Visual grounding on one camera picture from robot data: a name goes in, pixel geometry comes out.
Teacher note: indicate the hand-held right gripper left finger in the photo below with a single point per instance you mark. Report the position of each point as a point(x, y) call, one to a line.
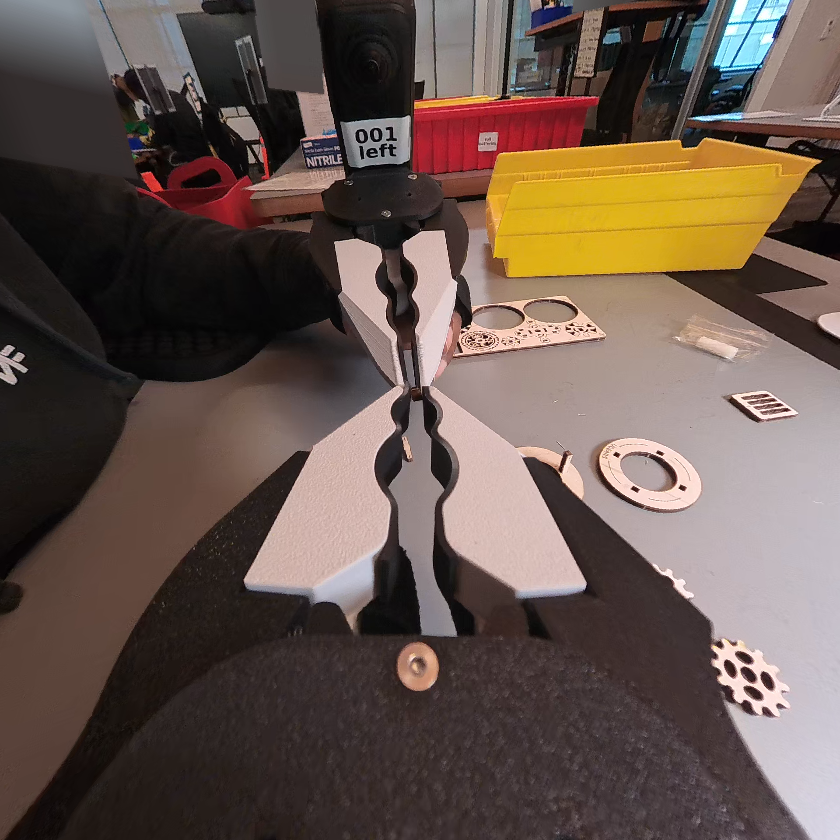
point(315, 525)

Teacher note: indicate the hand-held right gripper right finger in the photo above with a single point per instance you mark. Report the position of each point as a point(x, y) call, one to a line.
point(512, 525)

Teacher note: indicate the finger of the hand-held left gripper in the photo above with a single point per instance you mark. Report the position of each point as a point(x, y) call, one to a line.
point(358, 289)
point(436, 282)

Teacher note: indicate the person's left forearm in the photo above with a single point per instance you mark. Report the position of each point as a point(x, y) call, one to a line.
point(197, 295)

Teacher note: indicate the grey desk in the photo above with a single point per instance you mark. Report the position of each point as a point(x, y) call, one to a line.
point(590, 394)

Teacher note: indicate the person's left hand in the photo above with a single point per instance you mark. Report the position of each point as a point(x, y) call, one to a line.
point(454, 341)

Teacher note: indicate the blue glove box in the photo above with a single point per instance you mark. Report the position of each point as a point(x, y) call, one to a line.
point(321, 154)

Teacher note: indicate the wooden puzzle part sheet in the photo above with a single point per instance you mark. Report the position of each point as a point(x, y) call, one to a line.
point(525, 344)

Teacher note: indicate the red plastic bin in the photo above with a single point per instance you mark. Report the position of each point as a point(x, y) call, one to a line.
point(525, 141)

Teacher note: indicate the red tote bag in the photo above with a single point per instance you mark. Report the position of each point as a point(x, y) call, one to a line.
point(210, 203)

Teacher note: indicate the small wooden gear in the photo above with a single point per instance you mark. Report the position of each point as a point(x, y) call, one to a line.
point(676, 583)
point(725, 682)

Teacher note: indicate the yellow plastic bin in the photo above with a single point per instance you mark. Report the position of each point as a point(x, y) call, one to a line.
point(623, 229)

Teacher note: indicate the person's black hoodie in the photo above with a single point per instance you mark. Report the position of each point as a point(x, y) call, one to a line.
point(52, 426)

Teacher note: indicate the clear plastic bag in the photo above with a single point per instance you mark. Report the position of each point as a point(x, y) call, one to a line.
point(722, 338)

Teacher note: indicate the brown wooden table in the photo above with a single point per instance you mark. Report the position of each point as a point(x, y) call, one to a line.
point(754, 124)

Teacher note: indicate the white rounded board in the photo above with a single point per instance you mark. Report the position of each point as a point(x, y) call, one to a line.
point(830, 325)

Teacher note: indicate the dark wall screen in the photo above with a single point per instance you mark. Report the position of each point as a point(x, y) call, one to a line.
point(210, 59)

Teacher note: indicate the small slotted wooden frame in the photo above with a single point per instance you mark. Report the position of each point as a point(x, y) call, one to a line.
point(738, 400)

